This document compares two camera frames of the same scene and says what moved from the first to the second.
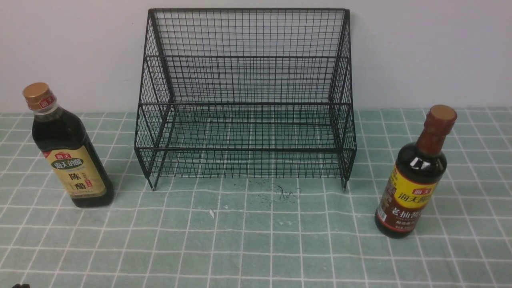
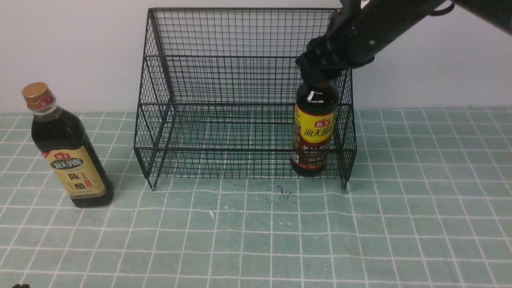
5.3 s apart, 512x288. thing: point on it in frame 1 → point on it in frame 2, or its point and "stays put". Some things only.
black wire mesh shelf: [246, 93] stays put
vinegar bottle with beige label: [71, 157] stays put
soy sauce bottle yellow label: [418, 171] → [315, 111]
